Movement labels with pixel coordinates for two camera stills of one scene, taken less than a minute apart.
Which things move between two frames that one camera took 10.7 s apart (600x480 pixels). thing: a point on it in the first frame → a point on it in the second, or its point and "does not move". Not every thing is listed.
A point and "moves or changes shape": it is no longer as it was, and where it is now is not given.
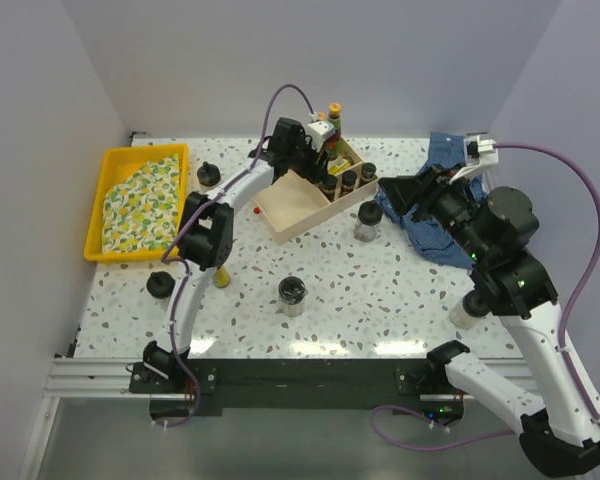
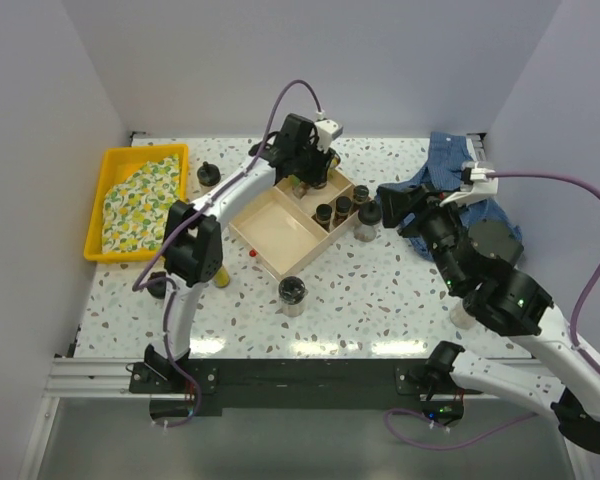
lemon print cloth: x=141 y=210 does not move
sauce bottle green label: x=334 y=139 moves or changes shape
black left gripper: x=313 y=172 does not move
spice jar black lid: x=348 y=180 → x=342 y=206
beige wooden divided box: x=294 y=204 moves or changes shape
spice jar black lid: x=330 y=182 → x=323 y=216
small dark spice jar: x=368 y=170 → x=361 y=193
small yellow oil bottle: x=221 y=278 does not move
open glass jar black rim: x=292 y=291 does not move
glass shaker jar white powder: x=209 y=177 does not move
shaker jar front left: x=160 y=284 does not move
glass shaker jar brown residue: x=369 y=216 does not move
